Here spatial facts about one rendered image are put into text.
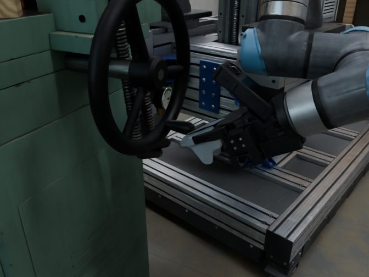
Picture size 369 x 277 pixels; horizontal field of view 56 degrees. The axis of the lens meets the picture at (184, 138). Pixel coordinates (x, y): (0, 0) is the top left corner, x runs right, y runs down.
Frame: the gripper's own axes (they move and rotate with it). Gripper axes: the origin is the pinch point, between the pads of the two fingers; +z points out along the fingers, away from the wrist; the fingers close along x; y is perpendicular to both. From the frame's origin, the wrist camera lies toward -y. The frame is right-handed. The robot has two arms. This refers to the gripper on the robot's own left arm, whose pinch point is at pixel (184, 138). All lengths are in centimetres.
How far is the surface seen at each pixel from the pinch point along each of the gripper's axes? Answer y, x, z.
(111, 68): -16.8, -3.1, 5.0
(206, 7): -57, 325, 126
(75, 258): 16.0, -8.9, 36.5
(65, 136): -9.8, -5.7, 21.8
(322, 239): 73, 69, 12
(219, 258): 57, 41, 40
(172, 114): -4.3, 5.3, 3.8
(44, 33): -27.2, -6.5, 11.7
